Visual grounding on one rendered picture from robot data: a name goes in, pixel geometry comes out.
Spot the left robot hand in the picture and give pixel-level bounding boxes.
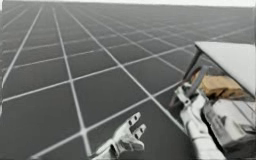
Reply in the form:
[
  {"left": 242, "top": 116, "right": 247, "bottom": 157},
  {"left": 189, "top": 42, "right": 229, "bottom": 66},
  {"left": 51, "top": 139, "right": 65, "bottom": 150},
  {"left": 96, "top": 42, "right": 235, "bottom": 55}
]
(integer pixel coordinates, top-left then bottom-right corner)
[{"left": 111, "top": 111, "right": 148, "bottom": 155}]

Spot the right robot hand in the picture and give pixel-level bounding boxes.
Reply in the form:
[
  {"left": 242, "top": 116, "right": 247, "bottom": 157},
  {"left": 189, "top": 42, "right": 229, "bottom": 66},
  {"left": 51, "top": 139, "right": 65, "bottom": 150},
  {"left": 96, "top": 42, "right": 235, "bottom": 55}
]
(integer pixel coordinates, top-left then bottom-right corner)
[{"left": 173, "top": 82, "right": 205, "bottom": 118}]

